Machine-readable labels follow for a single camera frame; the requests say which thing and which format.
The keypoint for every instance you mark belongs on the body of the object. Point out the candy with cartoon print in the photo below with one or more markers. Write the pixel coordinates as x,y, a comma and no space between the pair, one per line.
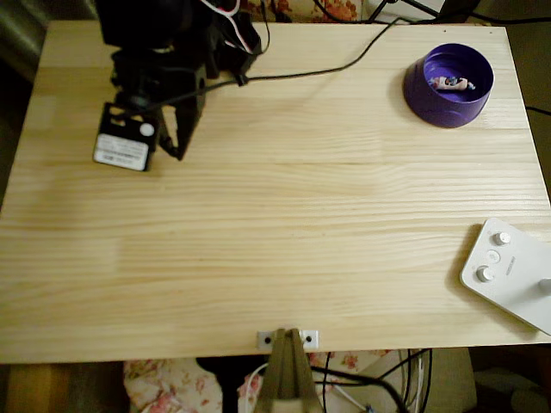
452,83

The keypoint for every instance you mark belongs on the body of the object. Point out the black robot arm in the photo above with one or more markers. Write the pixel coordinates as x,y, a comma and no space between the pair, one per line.
138,21

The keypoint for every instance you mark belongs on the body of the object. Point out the metal table clamp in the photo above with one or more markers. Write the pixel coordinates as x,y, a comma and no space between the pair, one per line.
286,378

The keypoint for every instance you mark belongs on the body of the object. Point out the floral cloth with pink roses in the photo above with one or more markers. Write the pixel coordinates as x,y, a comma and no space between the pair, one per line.
163,387

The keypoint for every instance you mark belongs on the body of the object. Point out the white metal bracket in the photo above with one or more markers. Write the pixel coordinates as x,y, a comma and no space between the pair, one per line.
312,339

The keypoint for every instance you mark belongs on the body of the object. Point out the floral cloth with orange flowers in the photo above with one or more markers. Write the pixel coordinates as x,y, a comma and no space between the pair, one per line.
340,8

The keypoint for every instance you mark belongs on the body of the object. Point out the white lamp base with knobs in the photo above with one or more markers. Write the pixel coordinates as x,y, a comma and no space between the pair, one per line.
512,279

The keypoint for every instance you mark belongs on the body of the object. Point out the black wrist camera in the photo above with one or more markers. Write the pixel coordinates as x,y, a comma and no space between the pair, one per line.
140,101

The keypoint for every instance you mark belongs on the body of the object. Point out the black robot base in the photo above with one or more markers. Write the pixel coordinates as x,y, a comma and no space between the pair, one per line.
245,60

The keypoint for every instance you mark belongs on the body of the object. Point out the purple plastic bowl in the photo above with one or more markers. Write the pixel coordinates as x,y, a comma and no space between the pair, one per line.
447,107

